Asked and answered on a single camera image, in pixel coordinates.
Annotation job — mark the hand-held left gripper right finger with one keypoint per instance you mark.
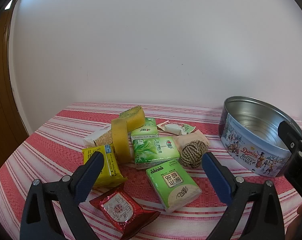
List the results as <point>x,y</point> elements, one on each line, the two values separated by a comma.
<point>214,177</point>

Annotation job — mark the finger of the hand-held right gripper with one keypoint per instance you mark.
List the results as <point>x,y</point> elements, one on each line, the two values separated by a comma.
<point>289,135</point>

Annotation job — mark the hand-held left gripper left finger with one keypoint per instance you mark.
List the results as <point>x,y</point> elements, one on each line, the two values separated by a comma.
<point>92,175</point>

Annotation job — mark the yellow snack packet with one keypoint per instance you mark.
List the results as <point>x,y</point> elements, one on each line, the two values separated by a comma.
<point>113,171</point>

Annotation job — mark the white and beige packet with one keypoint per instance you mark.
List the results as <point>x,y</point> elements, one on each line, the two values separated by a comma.
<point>96,137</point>

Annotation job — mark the bent yellow sponge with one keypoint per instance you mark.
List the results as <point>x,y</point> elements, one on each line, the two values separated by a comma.
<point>121,145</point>

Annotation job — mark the pale green tissue pack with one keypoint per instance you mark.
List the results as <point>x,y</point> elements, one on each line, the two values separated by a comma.
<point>173,185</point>

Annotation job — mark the round blue cookie tin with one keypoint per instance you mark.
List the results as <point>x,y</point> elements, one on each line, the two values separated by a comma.
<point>241,142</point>

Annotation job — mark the red foil snack packet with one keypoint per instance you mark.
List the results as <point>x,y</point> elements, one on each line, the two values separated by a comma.
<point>121,210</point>

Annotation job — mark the beige paper packet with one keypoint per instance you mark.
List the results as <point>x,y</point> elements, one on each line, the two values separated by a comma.
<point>188,138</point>

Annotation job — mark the white and pink snack packet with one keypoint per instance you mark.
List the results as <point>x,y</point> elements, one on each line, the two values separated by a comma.
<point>174,128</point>

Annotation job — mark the large green leaf tissue pack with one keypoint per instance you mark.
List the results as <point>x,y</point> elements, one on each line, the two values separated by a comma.
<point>153,152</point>

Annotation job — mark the small green leaf tissue pack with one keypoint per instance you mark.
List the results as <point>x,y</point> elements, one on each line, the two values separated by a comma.
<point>146,130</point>

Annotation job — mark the red striped tablecloth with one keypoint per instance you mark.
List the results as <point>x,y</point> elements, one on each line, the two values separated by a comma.
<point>53,135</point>

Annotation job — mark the wooden door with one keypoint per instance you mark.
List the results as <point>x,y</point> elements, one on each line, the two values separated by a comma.
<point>1,80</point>

